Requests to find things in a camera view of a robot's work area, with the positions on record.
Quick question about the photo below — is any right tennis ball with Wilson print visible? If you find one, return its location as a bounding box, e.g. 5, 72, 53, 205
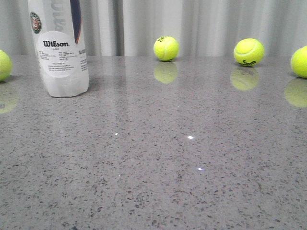
234, 38, 264, 66

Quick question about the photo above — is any far right tennis ball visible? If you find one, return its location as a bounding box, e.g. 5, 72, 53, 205
291, 46, 307, 78

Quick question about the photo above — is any far left tennis ball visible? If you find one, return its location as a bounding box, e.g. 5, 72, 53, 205
0, 50, 12, 81

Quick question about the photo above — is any white Wilson tennis ball can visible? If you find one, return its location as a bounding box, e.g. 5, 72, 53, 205
27, 0, 89, 97

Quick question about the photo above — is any centre tennis ball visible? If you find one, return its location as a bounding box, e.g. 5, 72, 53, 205
153, 36, 179, 61

